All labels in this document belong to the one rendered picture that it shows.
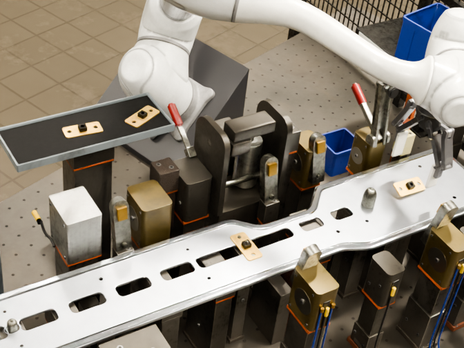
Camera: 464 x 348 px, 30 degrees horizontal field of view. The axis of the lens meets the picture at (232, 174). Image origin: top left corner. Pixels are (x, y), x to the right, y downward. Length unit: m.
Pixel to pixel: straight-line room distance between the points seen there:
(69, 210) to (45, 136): 0.20
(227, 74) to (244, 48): 1.97
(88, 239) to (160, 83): 0.67
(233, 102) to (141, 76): 0.34
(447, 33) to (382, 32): 0.86
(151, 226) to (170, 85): 0.60
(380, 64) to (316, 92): 1.22
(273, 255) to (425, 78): 0.50
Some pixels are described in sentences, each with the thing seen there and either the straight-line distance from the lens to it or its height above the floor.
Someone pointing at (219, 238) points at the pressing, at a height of 1.00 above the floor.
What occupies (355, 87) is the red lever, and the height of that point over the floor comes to 1.14.
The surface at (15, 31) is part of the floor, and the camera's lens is 4.56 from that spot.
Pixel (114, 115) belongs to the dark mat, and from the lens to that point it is 1.98.
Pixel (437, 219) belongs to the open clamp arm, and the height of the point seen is 1.07.
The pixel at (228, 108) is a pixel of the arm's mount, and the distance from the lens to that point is 2.54.
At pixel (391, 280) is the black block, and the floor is 0.97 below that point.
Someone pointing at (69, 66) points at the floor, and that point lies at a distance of 4.28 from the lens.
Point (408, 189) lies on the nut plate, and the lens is 2.14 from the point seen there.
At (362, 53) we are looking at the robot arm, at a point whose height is 1.43.
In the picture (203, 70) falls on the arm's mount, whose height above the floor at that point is 0.93.
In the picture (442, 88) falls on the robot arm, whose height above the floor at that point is 1.43.
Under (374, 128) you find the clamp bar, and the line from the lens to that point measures 2.16.
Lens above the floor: 2.32
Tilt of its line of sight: 39 degrees down
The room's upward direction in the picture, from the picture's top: 7 degrees clockwise
